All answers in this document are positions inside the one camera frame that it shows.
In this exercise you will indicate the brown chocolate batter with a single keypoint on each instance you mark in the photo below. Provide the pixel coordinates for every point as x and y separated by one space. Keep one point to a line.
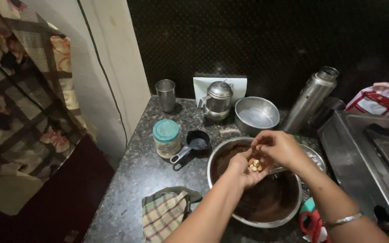
268 199

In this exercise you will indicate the person's right hand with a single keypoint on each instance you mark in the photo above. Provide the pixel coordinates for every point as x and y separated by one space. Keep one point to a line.
277 146

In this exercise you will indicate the floral checkered curtain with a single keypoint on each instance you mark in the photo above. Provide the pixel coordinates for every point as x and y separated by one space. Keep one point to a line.
22 101

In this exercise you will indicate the white folded paper card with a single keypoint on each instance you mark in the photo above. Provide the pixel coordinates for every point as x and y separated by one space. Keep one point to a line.
240 86

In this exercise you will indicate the steel gas stove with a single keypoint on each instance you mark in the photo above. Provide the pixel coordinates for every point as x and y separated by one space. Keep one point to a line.
366 162

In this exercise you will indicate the steel kettle with lid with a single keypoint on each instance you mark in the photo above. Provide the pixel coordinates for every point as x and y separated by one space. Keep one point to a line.
217 100

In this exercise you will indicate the person's right fingers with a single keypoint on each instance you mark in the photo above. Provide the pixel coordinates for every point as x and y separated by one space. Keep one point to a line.
260 146

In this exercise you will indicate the black measuring cup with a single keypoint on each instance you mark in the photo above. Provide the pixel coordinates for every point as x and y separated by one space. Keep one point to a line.
194 145

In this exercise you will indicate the large steel mixing bowl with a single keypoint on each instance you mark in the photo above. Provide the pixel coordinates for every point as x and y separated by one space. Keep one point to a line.
226 158

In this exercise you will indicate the steel tumbler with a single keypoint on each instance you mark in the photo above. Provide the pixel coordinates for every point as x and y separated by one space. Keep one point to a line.
165 95

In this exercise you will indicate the steel thermos flask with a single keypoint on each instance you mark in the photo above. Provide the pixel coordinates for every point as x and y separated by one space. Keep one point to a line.
309 101

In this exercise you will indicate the glass jar with teal lid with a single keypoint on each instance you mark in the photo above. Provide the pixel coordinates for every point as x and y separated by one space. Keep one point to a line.
166 138

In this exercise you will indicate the handful of chopped nuts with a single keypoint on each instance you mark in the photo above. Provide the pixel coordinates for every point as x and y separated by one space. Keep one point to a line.
255 165

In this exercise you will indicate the silver bangle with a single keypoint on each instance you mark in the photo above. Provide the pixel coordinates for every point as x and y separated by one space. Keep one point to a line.
344 219

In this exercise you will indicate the checkered kitchen cloth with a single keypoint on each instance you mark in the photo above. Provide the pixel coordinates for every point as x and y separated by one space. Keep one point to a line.
164 216

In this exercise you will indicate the small empty steel pan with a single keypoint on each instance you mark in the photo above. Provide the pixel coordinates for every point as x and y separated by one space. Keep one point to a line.
256 115

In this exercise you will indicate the red and white striped packet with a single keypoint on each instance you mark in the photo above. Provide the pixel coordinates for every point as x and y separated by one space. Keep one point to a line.
380 101

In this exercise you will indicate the person's left hand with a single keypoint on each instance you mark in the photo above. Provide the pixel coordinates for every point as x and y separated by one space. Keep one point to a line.
243 170

